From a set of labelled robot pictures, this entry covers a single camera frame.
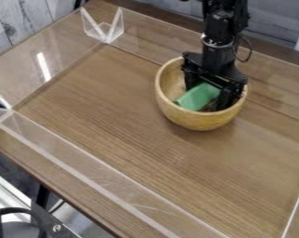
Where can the clear acrylic barrier wall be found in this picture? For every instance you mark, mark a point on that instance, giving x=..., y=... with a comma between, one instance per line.
x=81, y=126

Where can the black table leg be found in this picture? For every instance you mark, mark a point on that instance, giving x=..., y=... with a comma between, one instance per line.
x=42, y=197

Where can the green rectangular block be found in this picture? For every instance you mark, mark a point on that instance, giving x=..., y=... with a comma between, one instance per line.
x=197, y=97

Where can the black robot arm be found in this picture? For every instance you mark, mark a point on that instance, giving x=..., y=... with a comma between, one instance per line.
x=225, y=19

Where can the brown wooden bowl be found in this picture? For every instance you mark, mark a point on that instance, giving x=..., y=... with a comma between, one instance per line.
x=169, y=89

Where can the black metal base plate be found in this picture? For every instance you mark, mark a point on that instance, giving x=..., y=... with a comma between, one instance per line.
x=54, y=229

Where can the clear acrylic corner bracket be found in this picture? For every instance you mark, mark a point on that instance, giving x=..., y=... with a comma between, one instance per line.
x=104, y=32

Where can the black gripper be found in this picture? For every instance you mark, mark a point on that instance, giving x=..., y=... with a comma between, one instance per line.
x=213, y=66

